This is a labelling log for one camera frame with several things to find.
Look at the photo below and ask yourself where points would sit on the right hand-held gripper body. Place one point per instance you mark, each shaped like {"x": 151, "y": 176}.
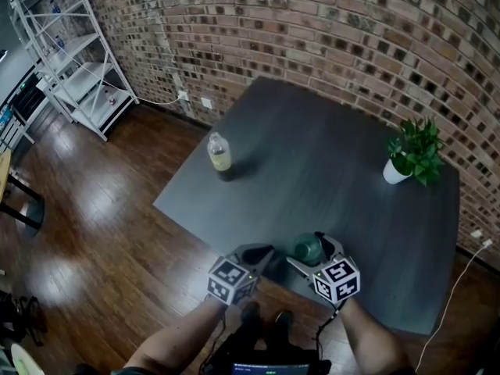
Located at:
{"x": 336, "y": 283}

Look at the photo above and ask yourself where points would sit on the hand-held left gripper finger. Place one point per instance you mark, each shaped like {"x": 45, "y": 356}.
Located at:
{"x": 258, "y": 246}
{"x": 262, "y": 266}

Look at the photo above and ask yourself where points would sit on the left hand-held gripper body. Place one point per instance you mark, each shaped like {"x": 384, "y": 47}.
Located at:
{"x": 230, "y": 279}

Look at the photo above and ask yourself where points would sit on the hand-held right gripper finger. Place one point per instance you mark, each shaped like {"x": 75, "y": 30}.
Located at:
{"x": 302, "y": 268}
{"x": 334, "y": 248}

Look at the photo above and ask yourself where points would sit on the green glass cup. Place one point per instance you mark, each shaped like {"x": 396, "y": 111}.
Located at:
{"x": 308, "y": 248}

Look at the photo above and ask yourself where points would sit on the person's right forearm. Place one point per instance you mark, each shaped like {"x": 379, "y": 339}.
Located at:
{"x": 371, "y": 338}

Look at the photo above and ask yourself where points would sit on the person's left forearm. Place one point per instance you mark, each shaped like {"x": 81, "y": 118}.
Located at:
{"x": 176, "y": 338}

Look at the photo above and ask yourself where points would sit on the bottle with yellow liquid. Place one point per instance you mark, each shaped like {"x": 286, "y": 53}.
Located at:
{"x": 220, "y": 158}

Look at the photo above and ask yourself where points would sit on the person's right black shoe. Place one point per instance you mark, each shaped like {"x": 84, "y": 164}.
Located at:
{"x": 283, "y": 320}

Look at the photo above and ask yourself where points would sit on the dark grey table white legs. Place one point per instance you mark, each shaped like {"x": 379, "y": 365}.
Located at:
{"x": 312, "y": 170}

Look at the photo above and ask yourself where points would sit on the green plant in white pot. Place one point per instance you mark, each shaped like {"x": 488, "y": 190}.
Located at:
{"x": 392, "y": 172}

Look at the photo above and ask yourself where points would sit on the black chest-worn screen device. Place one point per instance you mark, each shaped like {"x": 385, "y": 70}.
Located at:
{"x": 269, "y": 369}

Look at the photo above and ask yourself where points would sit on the white charger plug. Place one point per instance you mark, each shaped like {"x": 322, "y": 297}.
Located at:
{"x": 487, "y": 243}

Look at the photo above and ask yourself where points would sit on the black office chair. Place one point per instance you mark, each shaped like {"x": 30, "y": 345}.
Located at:
{"x": 23, "y": 318}

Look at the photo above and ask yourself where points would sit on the white metal shelf rack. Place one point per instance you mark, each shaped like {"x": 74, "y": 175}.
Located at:
{"x": 84, "y": 78}

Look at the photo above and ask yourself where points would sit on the small white side table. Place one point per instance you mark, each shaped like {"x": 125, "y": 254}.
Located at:
{"x": 47, "y": 86}

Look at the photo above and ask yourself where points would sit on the black metal railing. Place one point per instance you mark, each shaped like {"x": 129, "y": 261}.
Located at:
{"x": 29, "y": 96}

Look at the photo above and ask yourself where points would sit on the small water bottle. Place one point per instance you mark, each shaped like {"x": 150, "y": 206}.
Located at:
{"x": 60, "y": 42}
{"x": 54, "y": 6}

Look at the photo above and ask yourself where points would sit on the white wall socket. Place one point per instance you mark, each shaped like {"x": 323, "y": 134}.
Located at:
{"x": 206, "y": 102}
{"x": 183, "y": 95}
{"x": 476, "y": 233}

